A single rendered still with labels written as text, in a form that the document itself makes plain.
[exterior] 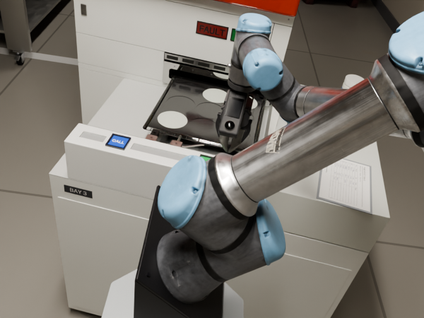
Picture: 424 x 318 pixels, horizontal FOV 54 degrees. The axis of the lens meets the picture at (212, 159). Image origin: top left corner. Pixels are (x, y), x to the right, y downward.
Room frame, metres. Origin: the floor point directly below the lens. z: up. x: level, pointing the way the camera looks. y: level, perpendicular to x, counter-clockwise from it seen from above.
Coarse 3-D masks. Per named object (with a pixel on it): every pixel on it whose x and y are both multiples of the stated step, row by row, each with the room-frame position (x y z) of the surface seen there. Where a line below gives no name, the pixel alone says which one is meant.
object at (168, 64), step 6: (168, 60) 1.50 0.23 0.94; (168, 66) 1.48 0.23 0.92; (174, 66) 1.48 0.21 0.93; (180, 66) 1.48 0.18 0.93; (186, 66) 1.48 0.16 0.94; (192, 66) 1.48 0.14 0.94; (168, 72) 1.48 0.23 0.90; (192, 72) 1.48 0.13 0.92; (198, 72) 1.47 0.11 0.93; (204, 72) 1.47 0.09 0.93; (210, 72) 1.47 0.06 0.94; (216, 72) 1.47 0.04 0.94; (222, 72) 1.48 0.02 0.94; (162, 78) 1.49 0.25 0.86; (168, 78) 1.48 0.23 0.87; (216, 78) 1.47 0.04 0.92; (222, 78) 1.46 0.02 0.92
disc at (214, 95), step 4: (212, 88) 1.42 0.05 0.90; (204, 92) 1.38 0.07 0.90; (208, 92) 1.38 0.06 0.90; (212, 92) 1.39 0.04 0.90; (216, 92) 1.39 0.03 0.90; (220, 92) 1.40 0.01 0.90; (224, 92) 1.40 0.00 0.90; (204, 96) 1.35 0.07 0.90; (208, 96) 1.36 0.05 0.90; (212, 96) 1.36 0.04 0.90; (216, 96) 1.37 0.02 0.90; (220, 96) 1.37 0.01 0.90; (224, 96) 1.38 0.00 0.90; (212, 100) 1.33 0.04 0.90; (216, 100) 1.33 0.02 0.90; (220, 100) 1.34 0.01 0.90
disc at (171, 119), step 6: (162, 114) 1.18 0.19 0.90; (168, 114) 1.19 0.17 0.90; (174, 114) 1.20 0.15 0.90; (180, 114) 1.20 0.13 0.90; (162, 120) 1.15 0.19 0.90; (168, 120) 1.16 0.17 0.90; (174, 120) 1.16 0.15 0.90; (180, 120) 1.17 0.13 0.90; (186, 120) 1.18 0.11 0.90; (168, 126) 1.12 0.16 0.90; (174, 126) 1.13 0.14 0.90; (180, 126) 1.13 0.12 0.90
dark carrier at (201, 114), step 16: (176, 80) 1.43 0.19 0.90; (176, 96) 1.32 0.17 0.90; (192, 96) 1.34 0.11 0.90; (256, 96) 1.42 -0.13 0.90; (160, 112) 1.19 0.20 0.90; (192, 112) 1.23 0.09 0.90; (208, 112) 1.25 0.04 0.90; (256, 112) 1.30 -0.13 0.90; (160, 128) 1.10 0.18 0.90; (176, 128) 1.12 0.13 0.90; (192, 128) 1.14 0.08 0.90; (208, 128) 1.15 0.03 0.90; (240, 144) 1.09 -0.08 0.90
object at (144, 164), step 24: (72, 144) 0.88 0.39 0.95; (96, 144) 0.89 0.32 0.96; (144, 144) 0.93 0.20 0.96; (168, 144) 0.95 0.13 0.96; (72, 168) 0.88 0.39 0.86; (96, 168) 0.88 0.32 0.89; (120, 168) 0.87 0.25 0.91; (144, 168) 0.86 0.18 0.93; (168, 168) 0.86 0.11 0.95; (144, 192) 0.86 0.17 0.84
